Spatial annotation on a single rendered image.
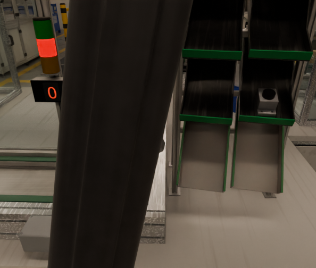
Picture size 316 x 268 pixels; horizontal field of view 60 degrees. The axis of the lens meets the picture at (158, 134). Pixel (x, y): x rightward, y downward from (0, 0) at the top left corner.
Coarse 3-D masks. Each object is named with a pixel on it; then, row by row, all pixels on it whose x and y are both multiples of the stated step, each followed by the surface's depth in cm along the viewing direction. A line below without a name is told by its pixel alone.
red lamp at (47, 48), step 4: (40, 40) 78; (44, 40) 78; (48, 40) 78; (52, 40) 79; (40, 44) 78; (44, 44) 78; (48, 44) 78; (52, 44) 79; (40, 48) 79; (44, 48) 79; (48, 48) 79; (52, 48) 80; (40, 52) 79; (44, 52) 79; (48, 52) 79; (52, 52) 80; (56, 52) 82; (40, 56) 80; (44, 56) 80; (48, 56) 80; (52, 56) 80
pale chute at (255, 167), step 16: (240, 128) 82; (256, 128) 81; (272, 128) 81; (240, 144) 80; (256, 144) 80; (272, 144) 79; (240, 160) 79; (256, 160) 78; (272, 160) 78; (240, 176) 78; (256, 176) 77; (272, 176) 77; (272, 192) 75
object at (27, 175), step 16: (0, 160) 97; (16, 160) 97; (32, 160) 97; (48, 160) 97; (0, 176) 94; (16, 176) 94; (32, 176) 94; (48, 176) 94; (0, 192) 87; (16, 192) 87; (32, 192) 87; (48, 192) 87
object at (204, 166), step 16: (192, 128) 82; (208, 128) 81; (224, 128) 81; (192, 144) 81; (208, 144) 80; (224, 144) 79; (192, 160) 79; (208, 160) 79; (224, 160) 78; (192, 176) 78; (208, 176) 77; (224, 176) 73
